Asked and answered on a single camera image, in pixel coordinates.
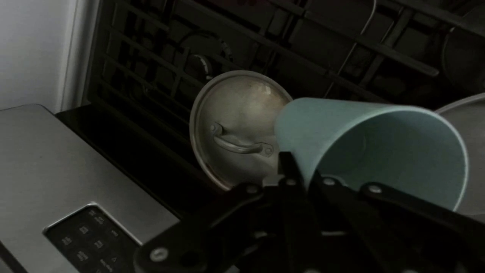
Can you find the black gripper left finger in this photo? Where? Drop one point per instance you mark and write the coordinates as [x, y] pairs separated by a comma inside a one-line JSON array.
[[282, 228]]

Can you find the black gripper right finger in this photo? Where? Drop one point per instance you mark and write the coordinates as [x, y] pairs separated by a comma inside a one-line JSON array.
[[384, 232]]

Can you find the light blue plastic cup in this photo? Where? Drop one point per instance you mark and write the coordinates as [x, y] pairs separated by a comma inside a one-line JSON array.
[[364, 126]]

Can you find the stainless steel gas stove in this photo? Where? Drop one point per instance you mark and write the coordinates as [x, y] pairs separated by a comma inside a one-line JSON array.
[[31, 167]]

